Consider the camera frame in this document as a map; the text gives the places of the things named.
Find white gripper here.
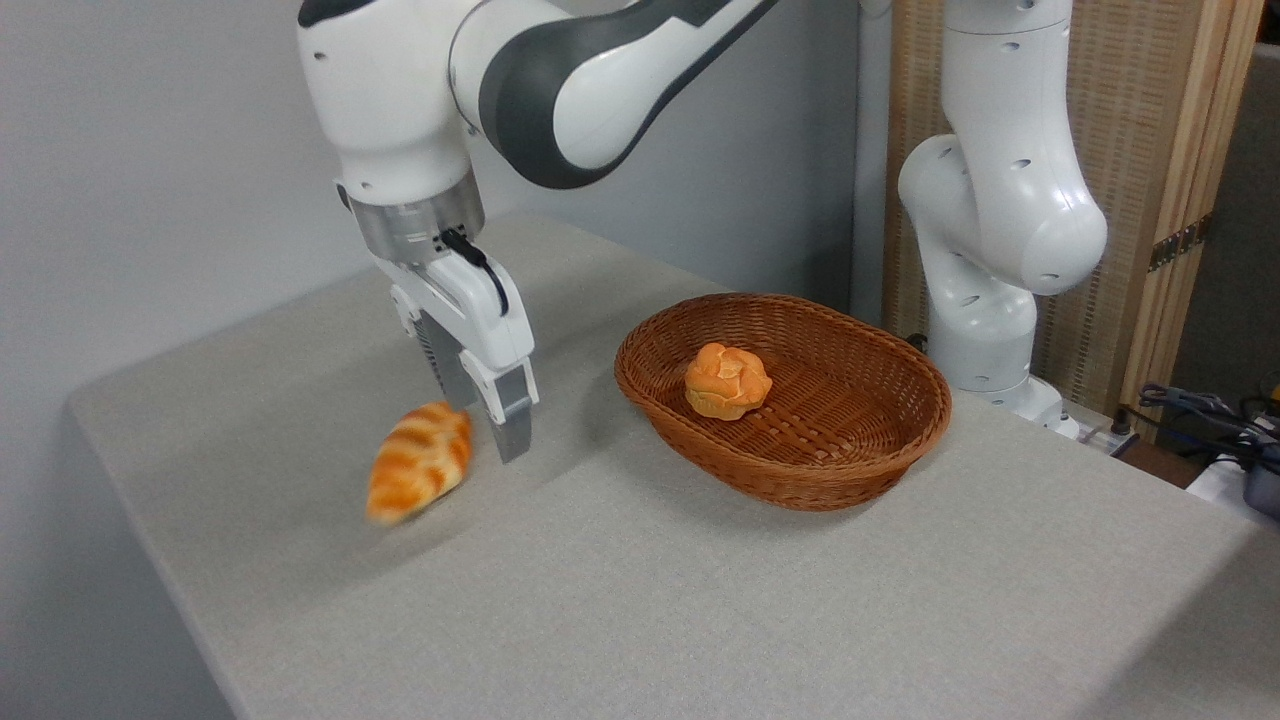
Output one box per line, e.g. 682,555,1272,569
370,252,542,465

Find long golden bread loaf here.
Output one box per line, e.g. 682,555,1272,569
364,400,475,529

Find round orange bread bun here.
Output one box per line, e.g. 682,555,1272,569
683,341,775,422

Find brown wicker basket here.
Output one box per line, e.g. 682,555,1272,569
613,292,953,513

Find brass screen hinge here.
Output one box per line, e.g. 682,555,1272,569
1147,214,1214,273

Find wooden folding screen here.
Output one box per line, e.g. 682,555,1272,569
882,0,1267,421

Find dark grey partition panel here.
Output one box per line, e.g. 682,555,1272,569
1168,40,1280,403

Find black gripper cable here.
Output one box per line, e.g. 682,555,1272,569
439,227,512,318

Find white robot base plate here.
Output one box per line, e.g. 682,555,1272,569
1040,395,1141,459

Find black cable bundle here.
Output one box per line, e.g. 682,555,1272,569
1137,382,1280,473

